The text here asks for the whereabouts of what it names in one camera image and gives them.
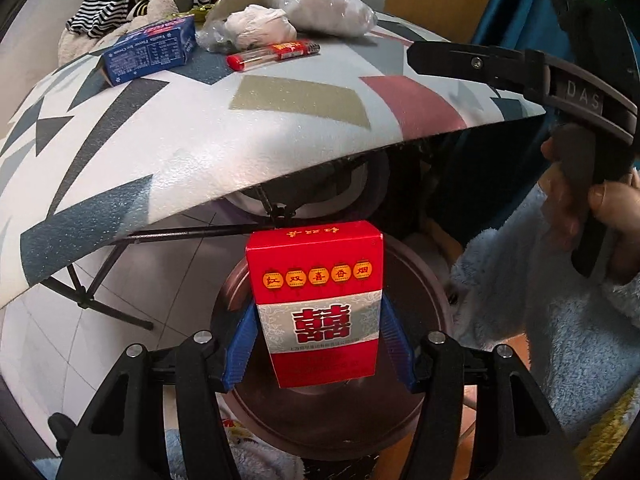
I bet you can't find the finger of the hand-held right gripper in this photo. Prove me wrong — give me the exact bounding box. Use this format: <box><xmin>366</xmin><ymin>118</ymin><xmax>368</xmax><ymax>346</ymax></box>
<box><xmin>406</xmin><ymin>40</ymin><xmax>551</xmax><ymax>92</ymax></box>

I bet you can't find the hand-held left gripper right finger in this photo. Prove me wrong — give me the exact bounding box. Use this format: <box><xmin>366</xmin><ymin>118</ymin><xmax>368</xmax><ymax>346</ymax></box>
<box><xmin>382</xmin><ymin>294</ymin><xmax>583</xmax><ymax>480</ymax></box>

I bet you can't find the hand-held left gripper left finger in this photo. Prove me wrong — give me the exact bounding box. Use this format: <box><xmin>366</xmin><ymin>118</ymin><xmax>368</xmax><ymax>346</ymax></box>
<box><xmin>55</xmin><ymin>305</ymin><xmax>258</xmax><ymax>480</ymax></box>

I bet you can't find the brown round bin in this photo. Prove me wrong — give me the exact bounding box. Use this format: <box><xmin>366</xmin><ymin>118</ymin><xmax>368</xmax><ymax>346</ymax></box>
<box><xmin>210</xmin><ymin>232</ymin><xmax>456</xmax><ymax>448</ymax></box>

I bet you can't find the red cigarette box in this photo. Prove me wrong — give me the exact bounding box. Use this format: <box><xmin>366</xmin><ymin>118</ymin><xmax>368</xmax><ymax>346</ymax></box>
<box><xmin>245</xmin><ymin>220</ymin><xmax>386</xmax><ymax>388</ymax></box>

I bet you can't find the white packet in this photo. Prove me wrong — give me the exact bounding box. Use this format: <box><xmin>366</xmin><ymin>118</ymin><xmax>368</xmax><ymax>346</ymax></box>
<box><xmin>272</xmin><ymin>0</ymin><xmax>378</xmax><ymax>37</ymax></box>

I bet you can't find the red-capped clear tube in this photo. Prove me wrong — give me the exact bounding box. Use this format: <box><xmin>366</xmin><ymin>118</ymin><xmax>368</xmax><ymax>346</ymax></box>
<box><xmin>226</xmin><ymin>40</ymin><xmax>321</xmax><ymax>71</ymax></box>

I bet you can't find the white tissue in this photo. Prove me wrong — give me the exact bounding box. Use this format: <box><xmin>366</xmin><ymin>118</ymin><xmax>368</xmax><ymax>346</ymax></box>
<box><xmin>223</xmin><ymin>4</ymin><xmax>297</xmax><ymax>51</ymax></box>

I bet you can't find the clear plastic wrap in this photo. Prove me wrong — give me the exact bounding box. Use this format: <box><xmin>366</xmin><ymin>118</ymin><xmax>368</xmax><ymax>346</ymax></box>
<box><xmin>195</xmin><ymin>0</ymin><xmax>301</xmax><ymax>54</ymax></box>

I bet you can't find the gold foil wrapper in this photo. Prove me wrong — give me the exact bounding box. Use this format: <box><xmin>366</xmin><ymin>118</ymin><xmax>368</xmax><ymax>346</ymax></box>
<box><xmin>172</xmin><ymin>4</ymin><xmax>216</xmax><ymax>22</ymax></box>

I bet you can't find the blue carton box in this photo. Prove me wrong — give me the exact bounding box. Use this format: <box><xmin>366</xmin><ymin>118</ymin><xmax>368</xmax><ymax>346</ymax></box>
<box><xmin>102</xmin><ymin>16</ymin><xmax>197</xmax><ymax>86</ymax></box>

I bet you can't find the person's right forearm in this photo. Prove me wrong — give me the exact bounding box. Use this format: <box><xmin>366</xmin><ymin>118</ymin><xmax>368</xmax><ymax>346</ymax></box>
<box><xmin>450</xmin><ymin>185</ymin><xmax>640</xmax><ymax>441</ymax></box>

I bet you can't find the person's right hand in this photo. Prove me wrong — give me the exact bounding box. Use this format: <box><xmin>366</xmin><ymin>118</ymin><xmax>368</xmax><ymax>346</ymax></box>
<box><xmin>541</xmin><ymin>135</ymin><xmax>640</xmax><ymax>281</ymax></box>

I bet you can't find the light blue fluffy cloth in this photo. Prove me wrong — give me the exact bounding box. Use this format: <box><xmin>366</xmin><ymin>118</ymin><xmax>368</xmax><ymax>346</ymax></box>
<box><xmin>165</xmin><ymin>425</ymin><xmax>303</xmax><ymax>480</ymax></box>

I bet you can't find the yellow fuzzy cloth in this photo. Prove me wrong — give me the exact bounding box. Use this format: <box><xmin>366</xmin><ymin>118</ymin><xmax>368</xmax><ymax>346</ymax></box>
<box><xmin>575</xmin><ymin>400</ymin><xmax>637</xmax><ymax>478</ymax></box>

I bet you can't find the striped clothing pile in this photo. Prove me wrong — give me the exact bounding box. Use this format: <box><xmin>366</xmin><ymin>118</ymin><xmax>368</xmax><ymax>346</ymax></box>
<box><xmin>57</xmin><ymin>0</ymin><xmax>236</xmax><ymax>66</ymax></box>

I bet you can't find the black metal table frame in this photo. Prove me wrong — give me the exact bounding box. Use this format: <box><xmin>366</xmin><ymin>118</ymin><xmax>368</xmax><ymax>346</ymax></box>
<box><xmin>65</xmin><ymin>145</ymin><xmax>436</xmax><ymax>331</ymax></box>

